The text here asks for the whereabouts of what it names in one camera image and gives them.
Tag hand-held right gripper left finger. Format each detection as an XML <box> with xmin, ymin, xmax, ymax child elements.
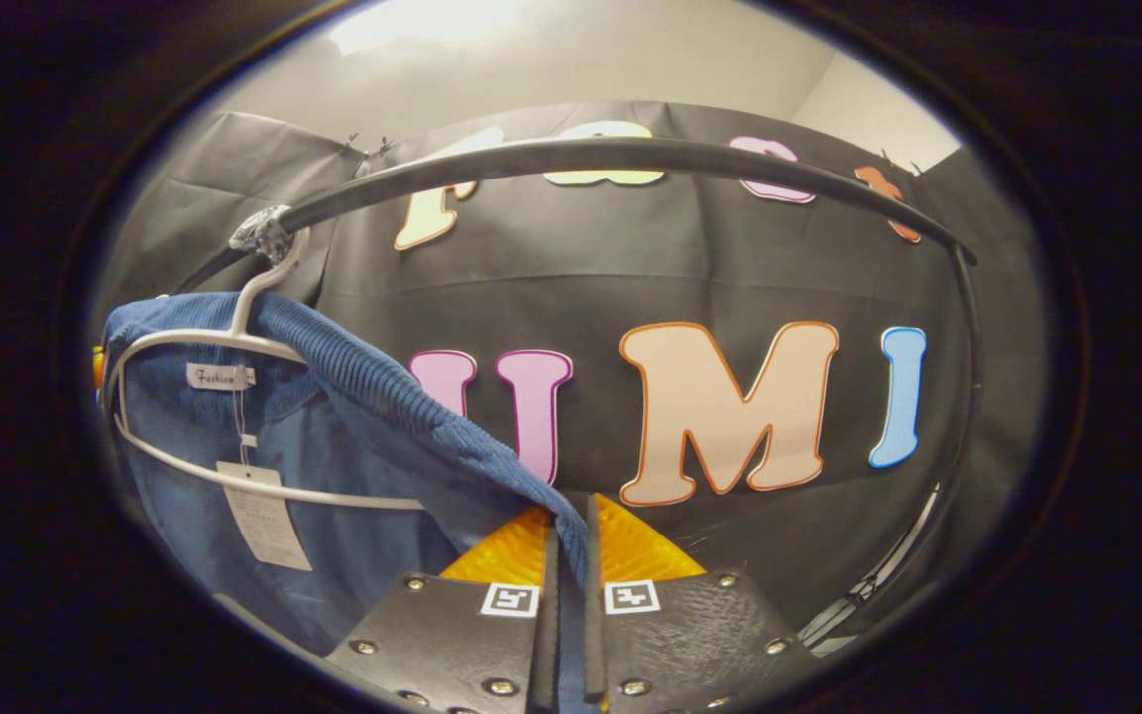
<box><xmin>323</xmin><ymin>503</ymin><xmax>562</xmax><ymax>714</ymax></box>

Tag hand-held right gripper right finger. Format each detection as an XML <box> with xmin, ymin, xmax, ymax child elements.
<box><xmin>583</xmin><ymin>493</ymin><xmax>822</xmax><ymax>714</ymax></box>

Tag blue corduroy jacket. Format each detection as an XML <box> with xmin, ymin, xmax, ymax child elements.
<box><xmin>100</xmin><ymin>291</ymin><xmax>592</xmax><ymax>714</ymax></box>

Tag white clothes hanger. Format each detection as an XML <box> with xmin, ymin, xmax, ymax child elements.
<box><xmin>113</xmin><ymin>228</ymin><xmax>425</xmax><ymax>513</ymax></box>

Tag silver tape wrap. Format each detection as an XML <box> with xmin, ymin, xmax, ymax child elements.
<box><xmin>229</xmin><ymin>205</ymin><xmax>296</xmax><ymax>265</ymax></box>

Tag white paper price tag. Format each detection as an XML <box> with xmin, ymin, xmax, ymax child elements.
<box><xmin>217</xmin><ymin>461</ymin><xmax>314</xmax><ymax>573</ymax></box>

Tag black backdrop cloth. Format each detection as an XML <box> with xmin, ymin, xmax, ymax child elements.
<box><xmin>95</xmin><ymin>99</ymin><xmax>1048</xmax><ymax>636</ymax></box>

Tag black garment rack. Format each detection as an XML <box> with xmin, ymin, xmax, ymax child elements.
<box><xmin>170</xmin><ymin>137</ymin><xmax>986</xmax><ymax>651</ymax></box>

